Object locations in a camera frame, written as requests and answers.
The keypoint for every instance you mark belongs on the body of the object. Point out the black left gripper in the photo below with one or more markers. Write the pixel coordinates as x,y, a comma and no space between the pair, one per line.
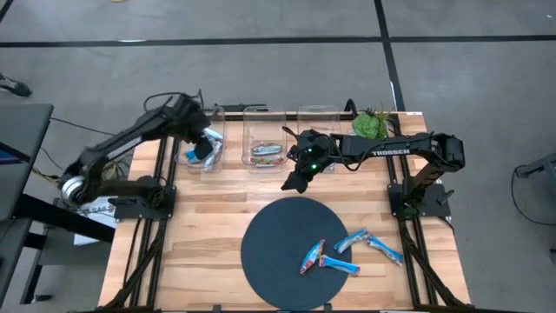
191,121

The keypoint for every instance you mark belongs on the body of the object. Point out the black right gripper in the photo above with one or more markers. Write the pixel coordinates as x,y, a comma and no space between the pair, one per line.
319,148

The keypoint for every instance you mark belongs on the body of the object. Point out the red and green granola bar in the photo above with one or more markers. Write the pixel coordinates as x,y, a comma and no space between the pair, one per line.
266,161
266,149

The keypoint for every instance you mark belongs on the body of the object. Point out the red and blue granola bar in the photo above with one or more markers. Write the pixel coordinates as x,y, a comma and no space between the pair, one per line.
312,256

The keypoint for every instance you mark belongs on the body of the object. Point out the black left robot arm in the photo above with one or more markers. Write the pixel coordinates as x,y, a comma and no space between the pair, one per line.
121,145

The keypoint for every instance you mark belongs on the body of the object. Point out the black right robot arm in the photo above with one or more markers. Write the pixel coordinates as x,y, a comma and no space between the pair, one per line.
391,152

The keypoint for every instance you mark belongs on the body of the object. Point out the clear plastic bin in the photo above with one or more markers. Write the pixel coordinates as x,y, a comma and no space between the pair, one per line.
217,117
265,126
319,117

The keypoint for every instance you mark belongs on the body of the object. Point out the round dark blue woven placemat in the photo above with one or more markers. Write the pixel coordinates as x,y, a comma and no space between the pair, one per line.
273,261

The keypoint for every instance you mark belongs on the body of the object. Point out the succulent in white patterned pot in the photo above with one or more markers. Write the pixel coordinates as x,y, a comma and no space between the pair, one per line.
367,126

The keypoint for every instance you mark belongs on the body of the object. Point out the black edge clamp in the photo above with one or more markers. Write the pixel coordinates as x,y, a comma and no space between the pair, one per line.
328,308
216,309

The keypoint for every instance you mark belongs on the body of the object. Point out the person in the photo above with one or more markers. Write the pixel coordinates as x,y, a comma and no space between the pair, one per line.
15,87

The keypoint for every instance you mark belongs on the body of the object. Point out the dark grey stand foot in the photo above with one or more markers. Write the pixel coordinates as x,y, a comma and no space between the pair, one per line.
538,167

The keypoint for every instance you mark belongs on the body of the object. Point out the black aluminium rig frame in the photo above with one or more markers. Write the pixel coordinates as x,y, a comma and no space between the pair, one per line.
291,116

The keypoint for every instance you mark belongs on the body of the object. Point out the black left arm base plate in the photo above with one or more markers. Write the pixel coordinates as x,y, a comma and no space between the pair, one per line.
130,212

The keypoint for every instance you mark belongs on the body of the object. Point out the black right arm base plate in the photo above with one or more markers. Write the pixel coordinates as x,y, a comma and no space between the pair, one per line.
434,211

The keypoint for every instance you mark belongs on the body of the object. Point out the black desk frame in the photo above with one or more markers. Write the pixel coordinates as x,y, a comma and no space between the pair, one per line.
65,219

